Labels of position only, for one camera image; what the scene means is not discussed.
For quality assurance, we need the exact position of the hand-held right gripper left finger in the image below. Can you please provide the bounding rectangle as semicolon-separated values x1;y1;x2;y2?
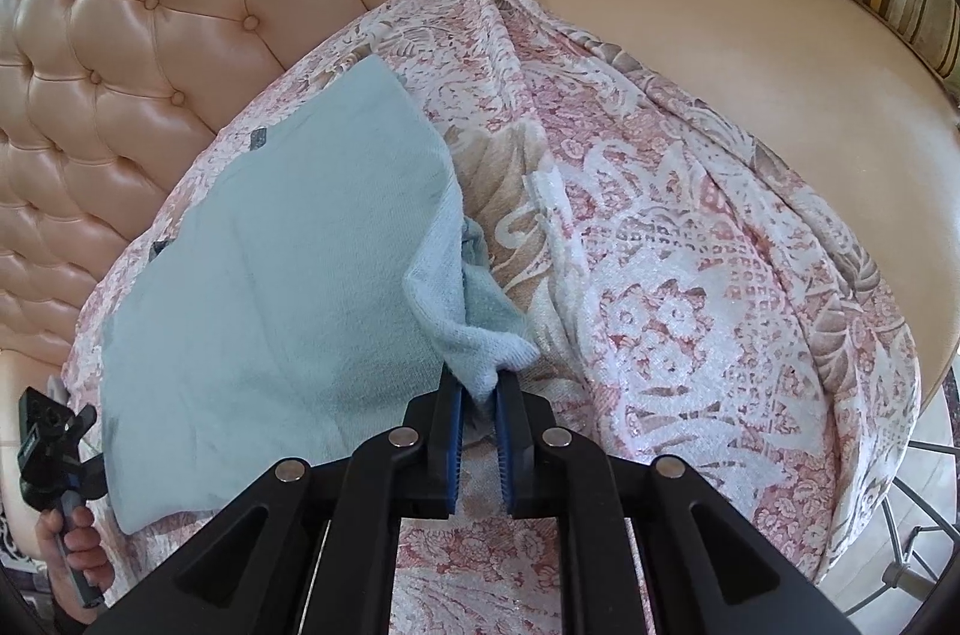
94;369;462;635

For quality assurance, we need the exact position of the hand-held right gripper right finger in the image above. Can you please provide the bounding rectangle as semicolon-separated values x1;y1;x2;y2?
493;371;863;635

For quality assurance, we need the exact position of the light blue sweater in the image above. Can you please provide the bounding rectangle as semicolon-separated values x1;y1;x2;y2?
99;54;541;535

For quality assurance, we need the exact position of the person's left forearm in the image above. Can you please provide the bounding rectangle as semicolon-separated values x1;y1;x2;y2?
45;575;98;635

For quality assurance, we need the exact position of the person's left hand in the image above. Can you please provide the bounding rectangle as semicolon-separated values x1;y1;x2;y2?
36;506;113;598

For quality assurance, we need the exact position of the pink floral blanket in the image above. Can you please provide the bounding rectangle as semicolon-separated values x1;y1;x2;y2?
60;0;923;635

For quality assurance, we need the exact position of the glass table with metal legs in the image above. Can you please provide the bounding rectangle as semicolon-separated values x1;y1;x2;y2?
840;365;960;613

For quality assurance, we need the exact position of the beige tufted leather sofa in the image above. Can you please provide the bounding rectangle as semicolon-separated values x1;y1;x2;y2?
0;0;960;531

